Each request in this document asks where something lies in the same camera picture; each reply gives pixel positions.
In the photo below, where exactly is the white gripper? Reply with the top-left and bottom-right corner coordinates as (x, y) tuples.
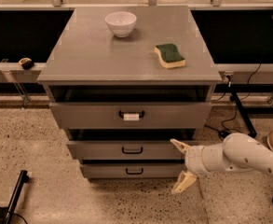
(171, 139), (224, 194)

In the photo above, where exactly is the grey drawer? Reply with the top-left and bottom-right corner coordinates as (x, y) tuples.
(80, 162), (185, 180)
(67, 141), (184, 161)
(49, 102), (212, 129)

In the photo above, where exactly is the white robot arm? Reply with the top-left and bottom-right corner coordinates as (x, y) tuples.
(171, 133), (273, 194)

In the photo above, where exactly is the grey top drawer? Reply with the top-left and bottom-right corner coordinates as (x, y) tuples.
(49, 102), (212, 129)

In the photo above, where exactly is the grey bottom drawer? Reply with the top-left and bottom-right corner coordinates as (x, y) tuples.
(80, 162), (185, 180)

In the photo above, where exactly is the grey drawer cabinet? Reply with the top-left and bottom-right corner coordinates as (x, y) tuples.
(36, 5), (223, 182)

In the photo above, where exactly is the black stand leg right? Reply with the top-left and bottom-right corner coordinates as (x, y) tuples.
(229, 87), (257, 138)

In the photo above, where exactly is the black stand leg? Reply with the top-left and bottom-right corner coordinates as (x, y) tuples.
(229, 87), (257, 138)
(2, 170), (29, 224)

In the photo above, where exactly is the green yellow sponge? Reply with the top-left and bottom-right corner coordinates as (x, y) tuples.
(155, 44), (185, 69)

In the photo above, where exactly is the white ceramic bowl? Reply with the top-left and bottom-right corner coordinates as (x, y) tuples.
(105, 11), (137, 37)

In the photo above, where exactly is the black stand leg left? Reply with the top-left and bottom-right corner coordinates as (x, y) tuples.
(2, 170), (29, 224)

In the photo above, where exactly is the black yellow tape measure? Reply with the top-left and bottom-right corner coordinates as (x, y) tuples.
(19, 57), (34, 70)

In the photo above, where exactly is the black power adapter cable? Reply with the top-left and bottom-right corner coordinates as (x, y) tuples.
(204, 63), (263, 141)

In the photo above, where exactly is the metal rail frame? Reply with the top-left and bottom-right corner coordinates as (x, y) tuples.
(0, 0), (273, 107)

